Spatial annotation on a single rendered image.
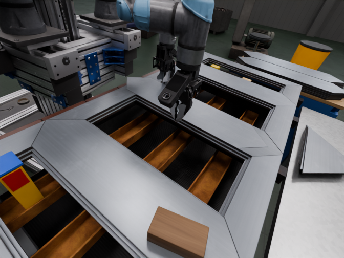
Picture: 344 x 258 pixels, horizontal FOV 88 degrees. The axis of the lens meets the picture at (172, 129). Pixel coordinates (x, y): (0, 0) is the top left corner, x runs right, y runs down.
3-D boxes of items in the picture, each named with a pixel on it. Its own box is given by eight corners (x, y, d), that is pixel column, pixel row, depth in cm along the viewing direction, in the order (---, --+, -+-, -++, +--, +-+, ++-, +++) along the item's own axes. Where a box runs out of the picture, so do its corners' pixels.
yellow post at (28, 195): (47, 201, 58) (21, 166, 45) (30, 214, 55) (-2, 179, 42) (39, 192, 60) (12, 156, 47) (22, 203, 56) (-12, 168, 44)
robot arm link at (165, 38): (166, 28, 80) (181, 33, 77) (165, 39, 83) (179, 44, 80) (155, 30, 75) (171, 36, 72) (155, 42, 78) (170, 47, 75)
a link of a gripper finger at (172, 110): (183, 115, 67) (187, 93, 61) (174, 123, 63) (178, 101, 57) (176, 112, 68) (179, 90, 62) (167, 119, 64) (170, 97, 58)
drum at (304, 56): (302, 85, 337) (329, 45, 289) (304, 95, 305) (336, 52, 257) (277, 78, 349) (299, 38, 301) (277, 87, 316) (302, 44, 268)
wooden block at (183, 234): (203, 234, 41) (210, 227, 38) (198, 264, 37) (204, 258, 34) (156, 214, 43) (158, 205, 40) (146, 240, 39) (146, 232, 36)
